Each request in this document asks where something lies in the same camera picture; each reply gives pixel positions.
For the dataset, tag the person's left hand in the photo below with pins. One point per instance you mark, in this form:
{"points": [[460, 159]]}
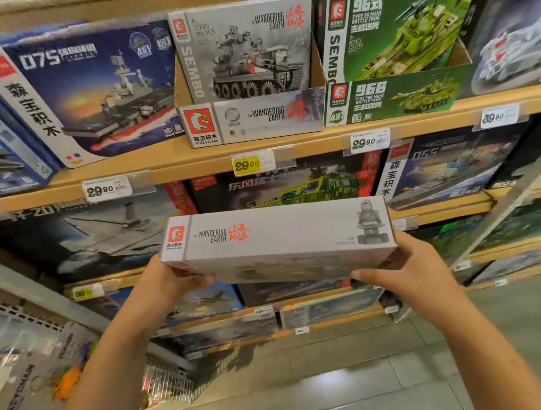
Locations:
{"points": [[161, 296]]}

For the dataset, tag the person's right hand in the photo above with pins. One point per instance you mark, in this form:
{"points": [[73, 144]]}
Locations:
{"points": [[418, 287]]}

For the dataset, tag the orange toy packet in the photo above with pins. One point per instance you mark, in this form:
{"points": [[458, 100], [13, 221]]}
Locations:
{"points": [[68, 382]]}

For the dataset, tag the grey Wandering Earth box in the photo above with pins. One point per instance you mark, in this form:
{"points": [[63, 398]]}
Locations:
{"points": [[279, 241]]}

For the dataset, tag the row of blue jet boxes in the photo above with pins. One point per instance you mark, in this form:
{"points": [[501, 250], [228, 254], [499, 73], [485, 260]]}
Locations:
{"points": [[17, 160]]}

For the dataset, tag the row of green tank boxes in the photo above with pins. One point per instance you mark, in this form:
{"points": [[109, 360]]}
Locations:
{"points": [[397, 34]]}

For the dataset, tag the row of Challenger tank boxes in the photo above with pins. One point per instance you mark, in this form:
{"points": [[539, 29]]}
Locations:
{"points": [[507, 42]]}

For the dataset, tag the wooden shelf unit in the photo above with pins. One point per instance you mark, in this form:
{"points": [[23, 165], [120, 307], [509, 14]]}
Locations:
{"points": [[169, 156]]}

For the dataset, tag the grey display carton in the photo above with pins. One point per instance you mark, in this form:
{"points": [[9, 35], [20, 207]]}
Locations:
{"points": [[253, 118]]}

